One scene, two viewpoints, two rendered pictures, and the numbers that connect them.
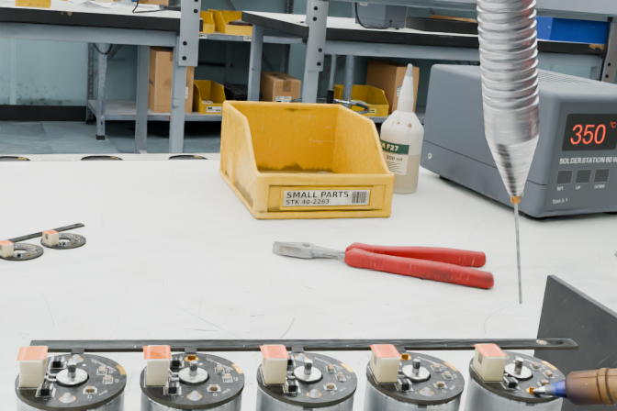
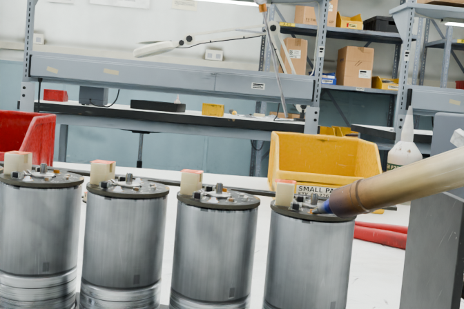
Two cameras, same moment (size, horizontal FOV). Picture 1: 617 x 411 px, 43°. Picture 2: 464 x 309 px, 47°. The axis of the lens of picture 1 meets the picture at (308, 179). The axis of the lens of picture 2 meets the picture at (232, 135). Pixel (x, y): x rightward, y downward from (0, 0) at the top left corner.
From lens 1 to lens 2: 11 cm
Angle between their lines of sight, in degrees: 22
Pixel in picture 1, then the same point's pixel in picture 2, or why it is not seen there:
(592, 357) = (436, 240)
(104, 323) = not seen: hidden behind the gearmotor
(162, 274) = not seen: hidden behind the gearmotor
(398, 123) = (400, 149)
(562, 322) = (420, 217)
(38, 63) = (219, 158)
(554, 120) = not seen: outside the picture
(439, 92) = (440, 132)
